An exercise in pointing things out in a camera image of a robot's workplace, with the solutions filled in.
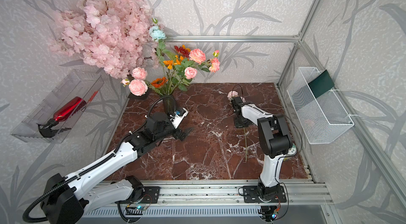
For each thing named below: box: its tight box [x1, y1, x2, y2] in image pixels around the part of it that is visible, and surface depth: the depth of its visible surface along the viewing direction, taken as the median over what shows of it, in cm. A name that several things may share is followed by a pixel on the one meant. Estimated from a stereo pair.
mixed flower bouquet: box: [146, 17, 220, 96], surface depth 81 cm
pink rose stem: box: [183, 66, 198, 80], surface depth 72 cm
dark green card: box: [307, 69, 335, 99], surface depth 73 cm
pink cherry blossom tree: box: [48, 0, 159, 79], surface depth 75 cm
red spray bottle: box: [36, 96, 87, 138], surface depth 63 cm
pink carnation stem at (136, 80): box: [121, 66, 149, 97], surface depth 70 cm
